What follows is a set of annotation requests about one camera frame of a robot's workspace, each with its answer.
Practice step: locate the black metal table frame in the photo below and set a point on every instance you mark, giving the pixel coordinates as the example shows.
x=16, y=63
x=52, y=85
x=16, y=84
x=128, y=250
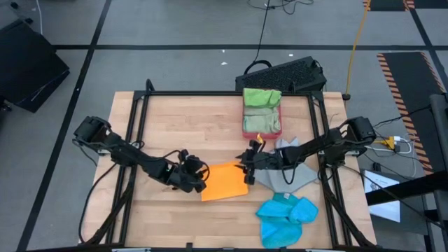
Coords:
x=210, y=93

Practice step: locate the blue microfiber towel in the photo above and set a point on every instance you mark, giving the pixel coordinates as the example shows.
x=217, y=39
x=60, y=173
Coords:
x=280, y=224

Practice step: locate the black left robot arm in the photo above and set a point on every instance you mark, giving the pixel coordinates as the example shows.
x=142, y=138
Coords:
x=122, y=154

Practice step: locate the pale green microfiber towel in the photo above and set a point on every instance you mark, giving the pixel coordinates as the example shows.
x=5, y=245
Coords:
x=260, y=124

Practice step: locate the black perforated computer case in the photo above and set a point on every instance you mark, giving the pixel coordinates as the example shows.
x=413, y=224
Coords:
x=280, y=75

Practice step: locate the white printed sheet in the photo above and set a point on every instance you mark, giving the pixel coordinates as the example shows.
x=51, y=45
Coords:
x=385, y=210

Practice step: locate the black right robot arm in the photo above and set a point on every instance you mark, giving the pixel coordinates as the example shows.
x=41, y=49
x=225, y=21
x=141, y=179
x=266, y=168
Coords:
x=325, y=143

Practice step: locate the red plastic tray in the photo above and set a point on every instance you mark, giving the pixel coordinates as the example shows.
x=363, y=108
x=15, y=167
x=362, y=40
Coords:
x=260, y=136

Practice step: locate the grey microfiber towel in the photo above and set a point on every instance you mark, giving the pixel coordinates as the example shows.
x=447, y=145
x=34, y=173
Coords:
x=297, y=178

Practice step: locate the short white bar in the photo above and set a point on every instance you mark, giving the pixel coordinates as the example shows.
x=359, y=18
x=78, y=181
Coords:
x=131, y=250

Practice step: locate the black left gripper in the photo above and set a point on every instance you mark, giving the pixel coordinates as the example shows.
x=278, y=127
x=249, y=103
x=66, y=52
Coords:
x=185, y=173

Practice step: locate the large black case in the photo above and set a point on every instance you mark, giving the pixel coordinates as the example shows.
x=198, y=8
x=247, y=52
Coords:
x=28, y=66

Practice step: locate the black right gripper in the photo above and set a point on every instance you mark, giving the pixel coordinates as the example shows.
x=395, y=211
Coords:
x=262, y=161

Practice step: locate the silver base bracket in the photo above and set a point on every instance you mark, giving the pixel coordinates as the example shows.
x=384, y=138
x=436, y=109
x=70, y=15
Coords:
x=358, y=152
x=101, y=151

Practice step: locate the black table-edge bracket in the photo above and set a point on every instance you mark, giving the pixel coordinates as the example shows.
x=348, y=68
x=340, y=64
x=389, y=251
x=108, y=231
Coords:
x=189, y=246

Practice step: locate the black stand beam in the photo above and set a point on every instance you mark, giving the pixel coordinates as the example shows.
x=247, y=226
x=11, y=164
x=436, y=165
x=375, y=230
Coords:
x=439, y=140

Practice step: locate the bright green microfiber towel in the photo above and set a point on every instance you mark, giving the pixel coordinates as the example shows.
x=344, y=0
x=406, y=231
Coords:
x=262, y=98

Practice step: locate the white sewn towel label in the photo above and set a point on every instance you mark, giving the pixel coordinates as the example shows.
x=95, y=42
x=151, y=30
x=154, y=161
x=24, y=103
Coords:
x=287, y=196

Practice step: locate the yellow plug connector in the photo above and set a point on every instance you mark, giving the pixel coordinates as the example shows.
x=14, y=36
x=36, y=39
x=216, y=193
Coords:
x=389, y=143

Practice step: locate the hazard-striped black floor mat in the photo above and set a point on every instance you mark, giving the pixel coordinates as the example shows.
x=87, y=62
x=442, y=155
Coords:
x=409, y=87
x=388, y=4

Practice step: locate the orange microfiber towel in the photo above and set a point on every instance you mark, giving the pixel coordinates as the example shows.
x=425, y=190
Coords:
x=225, y=182

